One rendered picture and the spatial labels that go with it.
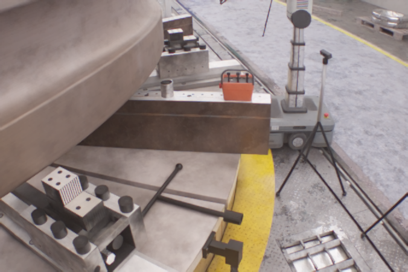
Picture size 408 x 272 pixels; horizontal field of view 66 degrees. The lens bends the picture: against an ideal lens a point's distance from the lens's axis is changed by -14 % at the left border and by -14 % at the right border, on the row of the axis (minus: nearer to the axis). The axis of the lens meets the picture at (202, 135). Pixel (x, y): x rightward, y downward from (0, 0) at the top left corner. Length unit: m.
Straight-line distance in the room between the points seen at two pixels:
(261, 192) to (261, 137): 0.45
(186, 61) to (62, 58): 1.69
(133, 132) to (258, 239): 1.07
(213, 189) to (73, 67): 1.05
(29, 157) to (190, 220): 0.92
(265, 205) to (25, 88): 1.69
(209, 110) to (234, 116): 0.16
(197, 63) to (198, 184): 1.36
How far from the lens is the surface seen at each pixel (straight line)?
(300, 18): 2.72
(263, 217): 2.37
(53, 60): 1.63
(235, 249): 1.75
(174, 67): 3.15
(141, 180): 2.22
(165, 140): 2.40
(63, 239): 1.44
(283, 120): 2.89
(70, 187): 1.45
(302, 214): 2.42
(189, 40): 3.22
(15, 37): 1.50
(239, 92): 2.16
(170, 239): 1.83
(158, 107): 2.29
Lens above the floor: 1.67
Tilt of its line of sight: 32 degrees down
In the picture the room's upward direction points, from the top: 3 degrees counter-clockwise
